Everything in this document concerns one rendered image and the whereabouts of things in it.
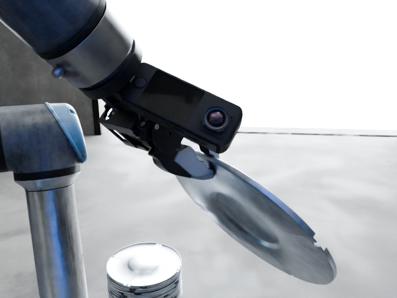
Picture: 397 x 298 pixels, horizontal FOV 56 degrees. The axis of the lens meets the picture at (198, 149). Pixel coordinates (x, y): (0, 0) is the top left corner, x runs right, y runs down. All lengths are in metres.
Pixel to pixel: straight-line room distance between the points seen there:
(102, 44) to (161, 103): 0.07
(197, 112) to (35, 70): 4.65
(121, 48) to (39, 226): 0.46
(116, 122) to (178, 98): 0.09
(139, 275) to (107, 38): 1.23
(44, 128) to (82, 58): 0.37
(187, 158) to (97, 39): 0.18
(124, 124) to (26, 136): 0.31
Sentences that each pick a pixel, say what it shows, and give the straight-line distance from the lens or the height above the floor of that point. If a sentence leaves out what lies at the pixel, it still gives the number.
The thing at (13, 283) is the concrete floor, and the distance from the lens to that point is 2.21.
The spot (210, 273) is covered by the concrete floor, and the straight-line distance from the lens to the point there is 2.07.
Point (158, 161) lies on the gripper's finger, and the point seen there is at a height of 1.08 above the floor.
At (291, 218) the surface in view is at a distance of 0.45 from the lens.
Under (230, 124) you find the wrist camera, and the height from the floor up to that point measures 1.13.
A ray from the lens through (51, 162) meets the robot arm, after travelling 0.69.
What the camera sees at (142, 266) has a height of 0.35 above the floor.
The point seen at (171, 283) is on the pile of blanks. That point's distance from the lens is 1.50.
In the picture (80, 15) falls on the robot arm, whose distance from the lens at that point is 0.32.
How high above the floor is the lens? 1.21
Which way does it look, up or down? 17 degrees down
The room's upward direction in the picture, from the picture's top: straight up
